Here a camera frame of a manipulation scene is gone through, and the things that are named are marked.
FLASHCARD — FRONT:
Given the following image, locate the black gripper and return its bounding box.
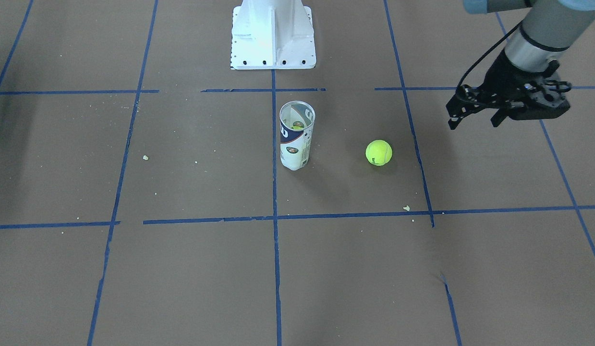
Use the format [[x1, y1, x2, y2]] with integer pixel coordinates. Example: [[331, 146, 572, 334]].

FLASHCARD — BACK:
[[446, 50, 540, 131]]

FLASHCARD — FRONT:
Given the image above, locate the yellow tennis ball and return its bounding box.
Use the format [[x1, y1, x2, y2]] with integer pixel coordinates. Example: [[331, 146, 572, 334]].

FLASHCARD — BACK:
[[365, 139, 392, 166]]

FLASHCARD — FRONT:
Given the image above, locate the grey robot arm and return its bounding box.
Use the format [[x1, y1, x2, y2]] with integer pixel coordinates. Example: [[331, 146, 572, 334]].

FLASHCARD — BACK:
[[446, 0, 595, 130]]

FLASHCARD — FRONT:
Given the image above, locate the tennis ball inside can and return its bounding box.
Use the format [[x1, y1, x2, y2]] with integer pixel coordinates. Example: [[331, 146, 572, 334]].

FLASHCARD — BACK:
[[291, 121, 305, 131]]

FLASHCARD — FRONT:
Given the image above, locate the clear tennis ball can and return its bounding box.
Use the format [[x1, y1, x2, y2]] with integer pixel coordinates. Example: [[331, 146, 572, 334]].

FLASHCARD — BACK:
[[279, 101, 316, 171]]

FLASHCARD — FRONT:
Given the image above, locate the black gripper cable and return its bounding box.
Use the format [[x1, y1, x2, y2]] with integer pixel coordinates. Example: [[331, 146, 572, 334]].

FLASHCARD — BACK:
[[457, 19, 524, 97]]

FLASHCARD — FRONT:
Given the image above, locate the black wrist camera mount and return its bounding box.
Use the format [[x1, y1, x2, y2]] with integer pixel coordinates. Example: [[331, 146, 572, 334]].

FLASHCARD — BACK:
[[508, 58, 572, 121]]

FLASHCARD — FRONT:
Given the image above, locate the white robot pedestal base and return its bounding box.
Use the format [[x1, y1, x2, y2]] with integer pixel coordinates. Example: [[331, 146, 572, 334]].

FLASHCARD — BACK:
[[230, 0, 317, 70]]

